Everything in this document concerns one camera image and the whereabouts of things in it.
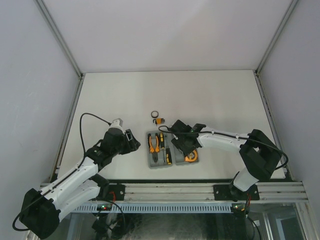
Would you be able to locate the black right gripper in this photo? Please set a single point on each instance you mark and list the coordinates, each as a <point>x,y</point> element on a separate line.
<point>177,141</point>

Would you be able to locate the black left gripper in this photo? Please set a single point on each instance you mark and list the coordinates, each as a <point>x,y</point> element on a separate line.
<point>131,145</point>

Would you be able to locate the orange tape measure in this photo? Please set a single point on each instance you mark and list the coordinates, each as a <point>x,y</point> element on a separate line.
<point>192,157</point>

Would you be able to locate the long black yellow screwdriver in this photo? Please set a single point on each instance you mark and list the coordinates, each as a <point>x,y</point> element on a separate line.
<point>162,145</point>

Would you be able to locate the orange black pliers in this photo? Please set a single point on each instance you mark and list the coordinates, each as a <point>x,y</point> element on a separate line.
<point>154,149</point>

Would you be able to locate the grey plastic tool case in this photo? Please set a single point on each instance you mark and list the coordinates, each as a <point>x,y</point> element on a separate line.
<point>176,155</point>

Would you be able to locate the short yellow black screwdriver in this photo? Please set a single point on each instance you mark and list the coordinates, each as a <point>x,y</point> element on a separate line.
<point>168,157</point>

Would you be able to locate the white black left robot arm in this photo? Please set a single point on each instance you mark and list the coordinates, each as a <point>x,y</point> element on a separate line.
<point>43,210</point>

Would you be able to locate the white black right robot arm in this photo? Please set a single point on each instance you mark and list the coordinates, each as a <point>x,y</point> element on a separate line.
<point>257,152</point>

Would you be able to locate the black electrical tape roll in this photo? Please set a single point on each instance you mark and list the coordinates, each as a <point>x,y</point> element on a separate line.
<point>154,114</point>

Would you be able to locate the orange hex key set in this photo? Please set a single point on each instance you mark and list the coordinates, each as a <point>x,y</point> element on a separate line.
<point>159,121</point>

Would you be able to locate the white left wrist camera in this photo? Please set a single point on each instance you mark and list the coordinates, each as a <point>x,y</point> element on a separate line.
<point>117,124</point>

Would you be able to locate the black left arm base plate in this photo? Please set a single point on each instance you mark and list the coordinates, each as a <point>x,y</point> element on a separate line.
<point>112,192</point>

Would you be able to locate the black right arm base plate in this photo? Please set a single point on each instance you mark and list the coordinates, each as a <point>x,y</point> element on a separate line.
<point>226,192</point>

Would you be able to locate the grey slotted cable duct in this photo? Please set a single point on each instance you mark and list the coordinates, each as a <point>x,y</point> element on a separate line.
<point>154,208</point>

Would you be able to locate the aluminium front rail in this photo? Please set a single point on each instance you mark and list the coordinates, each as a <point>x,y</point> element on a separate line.
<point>265,192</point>

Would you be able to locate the left aluminium frame post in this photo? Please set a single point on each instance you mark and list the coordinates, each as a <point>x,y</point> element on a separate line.
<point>48,18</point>

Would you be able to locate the aluminium frame post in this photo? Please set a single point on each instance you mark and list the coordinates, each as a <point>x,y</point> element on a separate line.
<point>48,18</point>
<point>283,22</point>

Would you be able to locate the right aluminium frame post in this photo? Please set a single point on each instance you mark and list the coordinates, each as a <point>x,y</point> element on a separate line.
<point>283,22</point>

